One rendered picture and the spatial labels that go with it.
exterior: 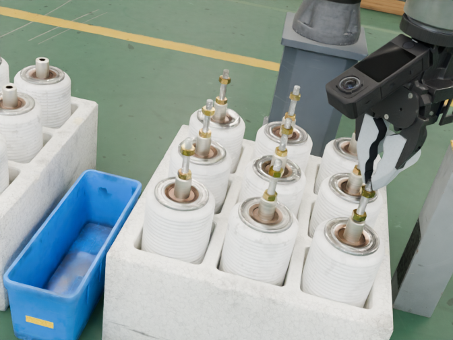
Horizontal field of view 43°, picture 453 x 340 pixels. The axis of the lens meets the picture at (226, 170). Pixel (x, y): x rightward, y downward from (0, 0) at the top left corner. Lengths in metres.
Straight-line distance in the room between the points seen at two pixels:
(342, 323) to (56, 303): 0.39
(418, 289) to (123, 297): 0.51
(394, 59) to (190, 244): 0.36
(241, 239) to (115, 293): 0.20
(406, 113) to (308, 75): 0.65
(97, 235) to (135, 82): 0.66
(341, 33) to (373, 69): 0.64
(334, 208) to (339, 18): 0.53
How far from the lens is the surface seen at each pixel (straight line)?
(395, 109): 0.68
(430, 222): 0.98
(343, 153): 0.97
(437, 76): 0.70
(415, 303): 1.09
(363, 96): 0.61
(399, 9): 2.74
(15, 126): 0.96
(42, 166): 0.96
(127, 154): 1.33
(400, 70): 0.64
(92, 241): 1.09
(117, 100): 1.55
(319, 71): 1.30
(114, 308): 0.87
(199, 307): 0.82
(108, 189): 1.07
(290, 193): 0.86
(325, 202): 0.87
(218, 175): 0.87
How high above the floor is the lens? 0.72
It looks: 33 degrees down
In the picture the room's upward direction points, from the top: 10 degrees clockwise
